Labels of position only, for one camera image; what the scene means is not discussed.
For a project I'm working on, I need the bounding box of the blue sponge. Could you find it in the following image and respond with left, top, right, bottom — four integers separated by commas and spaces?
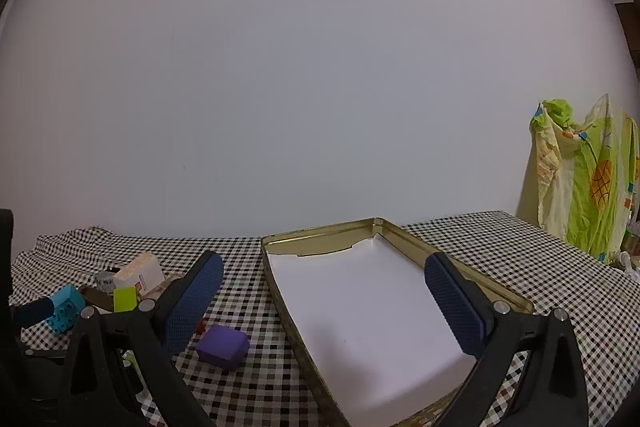
46, 285, 87, 334

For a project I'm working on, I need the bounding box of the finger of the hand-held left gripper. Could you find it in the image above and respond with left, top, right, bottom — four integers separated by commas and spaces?
10, 297, 56, 330

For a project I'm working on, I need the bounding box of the green yellow printed cloth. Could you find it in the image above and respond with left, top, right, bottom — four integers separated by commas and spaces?
530, 94, 640, 264

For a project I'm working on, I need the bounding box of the gold tin tray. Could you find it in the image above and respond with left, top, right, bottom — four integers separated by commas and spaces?
260, 217, 536, 427

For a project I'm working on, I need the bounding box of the rose gold lipstick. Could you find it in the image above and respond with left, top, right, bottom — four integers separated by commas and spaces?
142, 273, 186, 303

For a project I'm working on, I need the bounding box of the brown wooden strip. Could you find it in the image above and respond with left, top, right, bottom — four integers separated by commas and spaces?
77, 286, 118, 315

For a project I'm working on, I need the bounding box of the grey marbled hair clip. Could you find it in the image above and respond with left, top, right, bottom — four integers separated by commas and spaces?
95, 268, 122, 293

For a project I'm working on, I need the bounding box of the checkered tablecloth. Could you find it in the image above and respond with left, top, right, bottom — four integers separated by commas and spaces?
10, 210, 640, 427

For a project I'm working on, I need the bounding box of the brown wooden cabinet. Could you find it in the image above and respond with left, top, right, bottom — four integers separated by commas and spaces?
614, 0, 640, 82

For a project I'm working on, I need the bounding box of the crumpled clear plastic bag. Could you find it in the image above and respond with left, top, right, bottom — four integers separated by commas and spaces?
607, 227, 640, 283

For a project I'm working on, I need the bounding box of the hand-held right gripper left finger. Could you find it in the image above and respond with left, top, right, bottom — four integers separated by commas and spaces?
56, 250, 224, 427

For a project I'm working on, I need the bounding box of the purple block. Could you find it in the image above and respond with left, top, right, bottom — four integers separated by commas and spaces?
195, 325, 250, 373

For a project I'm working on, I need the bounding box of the white box with red label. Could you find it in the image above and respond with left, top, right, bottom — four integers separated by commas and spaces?
112, 253, 166, 297

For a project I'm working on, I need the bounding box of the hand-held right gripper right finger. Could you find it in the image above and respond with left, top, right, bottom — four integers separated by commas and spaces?
424, 252, 590, 427

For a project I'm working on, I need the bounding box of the green toy brick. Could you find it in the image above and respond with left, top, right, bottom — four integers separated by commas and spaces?
113, 287, 140, 314

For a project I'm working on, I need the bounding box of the white paper sheet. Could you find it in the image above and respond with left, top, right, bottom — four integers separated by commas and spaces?
268, 237, 476, 427

